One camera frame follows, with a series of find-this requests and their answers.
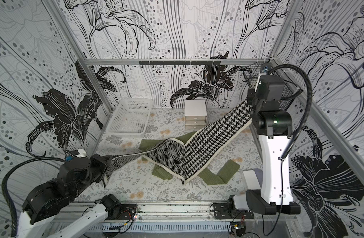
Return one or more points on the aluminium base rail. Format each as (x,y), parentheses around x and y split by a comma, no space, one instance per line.
(155,212)

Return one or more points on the black white patterned knit scarf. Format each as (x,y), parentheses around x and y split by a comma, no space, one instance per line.
(186,160)

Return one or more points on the small black electronics box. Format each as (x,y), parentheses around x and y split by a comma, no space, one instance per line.
(237,229)

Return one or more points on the white small drawer box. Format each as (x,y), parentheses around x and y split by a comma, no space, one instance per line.
(195,114)

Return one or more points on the black wire wall basket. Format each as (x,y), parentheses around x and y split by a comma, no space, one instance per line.
(250,78)

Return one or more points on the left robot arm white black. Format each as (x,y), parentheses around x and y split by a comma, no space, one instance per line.
(45,201)

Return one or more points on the white plastic perforated basket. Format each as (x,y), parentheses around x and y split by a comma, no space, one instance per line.
(130,118)

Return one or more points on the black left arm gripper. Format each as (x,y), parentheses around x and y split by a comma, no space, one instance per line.
(103,161)

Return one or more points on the green knit scarf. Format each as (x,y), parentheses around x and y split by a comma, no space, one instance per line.
(223,176)

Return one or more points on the white slotted cable duct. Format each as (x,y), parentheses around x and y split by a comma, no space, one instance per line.
(168,227)

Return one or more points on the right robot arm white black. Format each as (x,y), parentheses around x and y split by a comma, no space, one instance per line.
(270,192)

